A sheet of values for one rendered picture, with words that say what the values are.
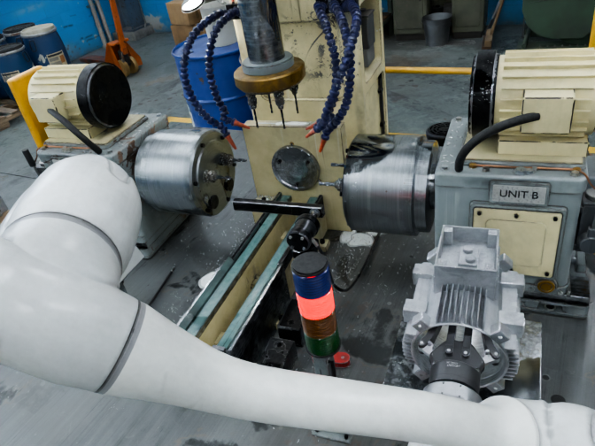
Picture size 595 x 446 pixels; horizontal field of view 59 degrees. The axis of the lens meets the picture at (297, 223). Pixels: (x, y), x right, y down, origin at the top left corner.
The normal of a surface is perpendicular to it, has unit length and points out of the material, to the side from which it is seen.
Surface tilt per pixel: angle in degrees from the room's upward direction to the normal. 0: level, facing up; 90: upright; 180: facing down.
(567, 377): 0
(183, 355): 56
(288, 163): 90
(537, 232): 90
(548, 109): 90
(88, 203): 41
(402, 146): 13
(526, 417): 8
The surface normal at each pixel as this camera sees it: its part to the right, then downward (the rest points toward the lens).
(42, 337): 0.29, 0.15
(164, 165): -0.37, -0.02
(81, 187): 0.34, -0.80
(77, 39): 0.88, 0.15
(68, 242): 0.54, -0.65
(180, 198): -0.33, 0.65
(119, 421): -0.15, -0.82
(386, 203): -0.37, 0.43
